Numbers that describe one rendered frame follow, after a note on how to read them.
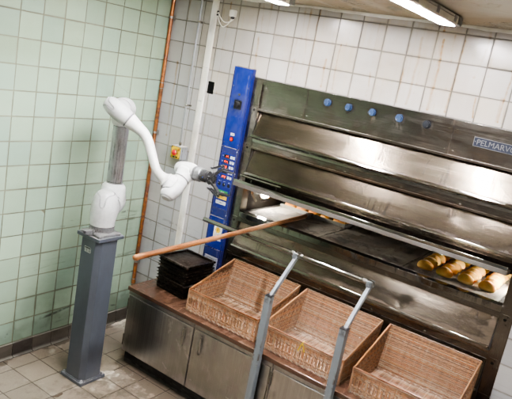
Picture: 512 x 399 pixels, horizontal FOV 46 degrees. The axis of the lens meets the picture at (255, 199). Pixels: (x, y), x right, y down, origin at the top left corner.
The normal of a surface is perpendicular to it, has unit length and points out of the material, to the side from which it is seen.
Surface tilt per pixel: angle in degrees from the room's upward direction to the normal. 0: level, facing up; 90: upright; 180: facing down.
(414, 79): 90
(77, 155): 90
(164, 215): 90
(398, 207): 70
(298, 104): 92
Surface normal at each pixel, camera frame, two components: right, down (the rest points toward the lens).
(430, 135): -0.57, 0.08
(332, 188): -0.47, -0.25
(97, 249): 0.18, 0.25
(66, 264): 0.80, 0.28
